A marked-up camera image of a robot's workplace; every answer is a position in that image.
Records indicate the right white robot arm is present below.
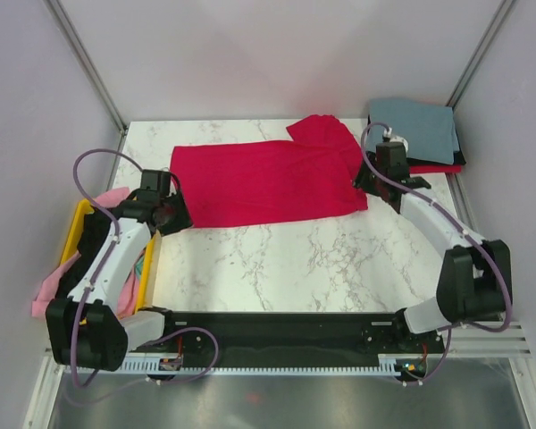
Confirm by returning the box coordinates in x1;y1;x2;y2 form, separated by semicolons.
354;141;513;352

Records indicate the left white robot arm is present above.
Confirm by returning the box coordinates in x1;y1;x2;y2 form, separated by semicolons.
46;170;193;371

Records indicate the teal cloth in bin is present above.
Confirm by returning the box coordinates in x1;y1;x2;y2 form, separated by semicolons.
134;259;144;281

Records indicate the crimson red t-shirt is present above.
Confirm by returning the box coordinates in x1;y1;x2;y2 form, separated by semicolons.
170;115;368;228

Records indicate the folded grey-blue t-shirt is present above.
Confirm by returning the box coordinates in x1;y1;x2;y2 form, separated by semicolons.
368;97;463;165

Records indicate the white slotted cable duct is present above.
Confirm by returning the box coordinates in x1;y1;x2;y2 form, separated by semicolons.
115;355;401;377

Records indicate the black t-shirt in bin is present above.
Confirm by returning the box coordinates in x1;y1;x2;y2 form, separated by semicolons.
55;209;151;300

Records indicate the folded red t-shirt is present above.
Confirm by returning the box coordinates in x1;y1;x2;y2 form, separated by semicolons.
409;165;462;174

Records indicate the pink t-shirt in bin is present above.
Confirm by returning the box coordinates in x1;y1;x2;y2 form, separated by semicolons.
31;187;139;319

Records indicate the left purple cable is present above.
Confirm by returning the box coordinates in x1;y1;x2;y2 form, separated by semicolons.
69;147;220;403

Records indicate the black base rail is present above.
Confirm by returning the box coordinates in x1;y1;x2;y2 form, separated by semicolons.
142;312;444;367

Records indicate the yellow plastic bin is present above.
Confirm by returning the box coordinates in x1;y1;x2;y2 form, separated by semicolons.
60;199;161;314

